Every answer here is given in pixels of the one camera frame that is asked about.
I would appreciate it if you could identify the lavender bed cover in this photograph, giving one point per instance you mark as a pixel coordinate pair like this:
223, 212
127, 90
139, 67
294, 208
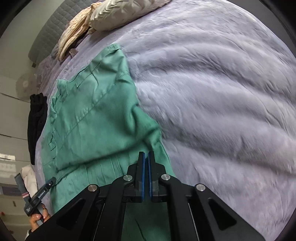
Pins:
221, 86

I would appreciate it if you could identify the white standing fan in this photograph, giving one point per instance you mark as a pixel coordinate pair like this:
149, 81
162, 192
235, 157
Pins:
26, 86

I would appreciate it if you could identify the round white pleated cushion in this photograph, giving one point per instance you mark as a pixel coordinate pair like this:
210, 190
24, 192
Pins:
114, 14

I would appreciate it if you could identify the green work jacket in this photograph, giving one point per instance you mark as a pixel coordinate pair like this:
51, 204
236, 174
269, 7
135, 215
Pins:
95, 128

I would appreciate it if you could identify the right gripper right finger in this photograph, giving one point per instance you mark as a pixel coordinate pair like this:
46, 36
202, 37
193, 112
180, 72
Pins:
157, 186

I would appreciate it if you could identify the person's left hand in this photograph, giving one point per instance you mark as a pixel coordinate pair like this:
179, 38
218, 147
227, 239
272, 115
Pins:
36, 217

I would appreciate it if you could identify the white puffy jacket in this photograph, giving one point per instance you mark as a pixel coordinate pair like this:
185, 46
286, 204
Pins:
29, 178

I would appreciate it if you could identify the black garment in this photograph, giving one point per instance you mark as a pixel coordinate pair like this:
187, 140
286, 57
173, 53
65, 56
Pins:
36, 122

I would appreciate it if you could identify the grey quilted headboard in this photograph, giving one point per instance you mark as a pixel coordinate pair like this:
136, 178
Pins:
52, 30

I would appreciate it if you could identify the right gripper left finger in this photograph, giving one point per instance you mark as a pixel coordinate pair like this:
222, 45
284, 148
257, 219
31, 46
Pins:
134, 190

